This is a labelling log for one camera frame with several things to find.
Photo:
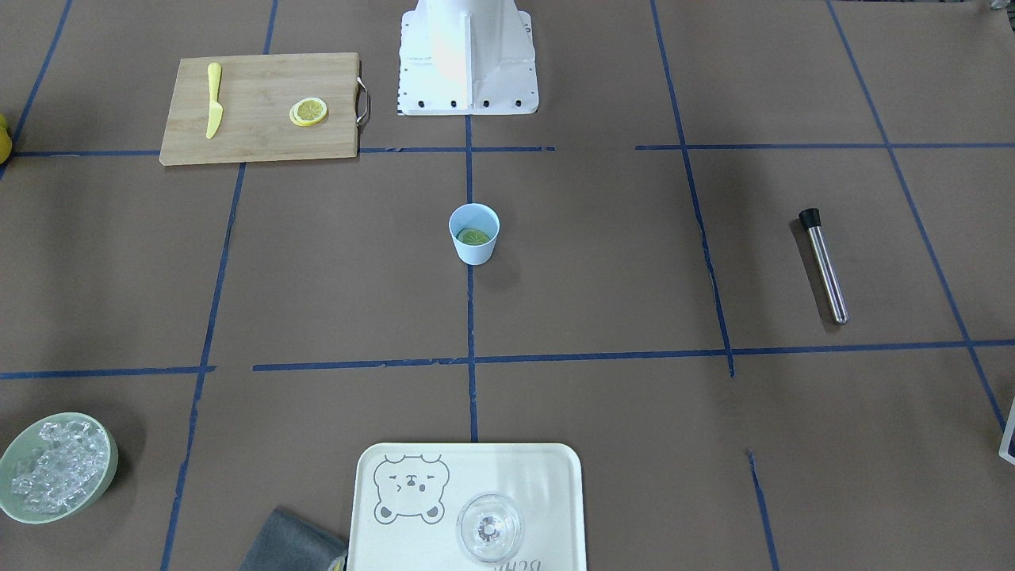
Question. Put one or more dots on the steel muddler black tip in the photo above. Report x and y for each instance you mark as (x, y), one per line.
(811, 221)

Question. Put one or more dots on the light blue plastic cup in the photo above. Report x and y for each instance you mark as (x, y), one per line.
(475, 216)

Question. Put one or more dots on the lemon slice on board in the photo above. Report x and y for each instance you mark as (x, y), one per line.
(308, 112)

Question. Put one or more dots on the cream bear print tray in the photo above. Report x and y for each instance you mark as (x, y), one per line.
(408, 496)

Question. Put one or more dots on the clear wine glass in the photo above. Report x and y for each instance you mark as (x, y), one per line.
(490, 528)

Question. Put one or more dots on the bamboo cutting board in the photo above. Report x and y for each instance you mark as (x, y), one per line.
(257, 92)

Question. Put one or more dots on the folded grey cloth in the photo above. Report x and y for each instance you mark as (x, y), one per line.
(287, 542)

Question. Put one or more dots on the yellow plastic knife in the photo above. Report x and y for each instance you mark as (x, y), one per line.
(215, 108)

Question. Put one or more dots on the green bowl of ice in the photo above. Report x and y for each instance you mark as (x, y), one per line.
(56, 468)

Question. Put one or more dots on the whole yellow lemons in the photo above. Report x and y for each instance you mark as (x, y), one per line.
(6, 142)

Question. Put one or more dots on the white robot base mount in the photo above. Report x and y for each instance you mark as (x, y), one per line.
(467, 58)

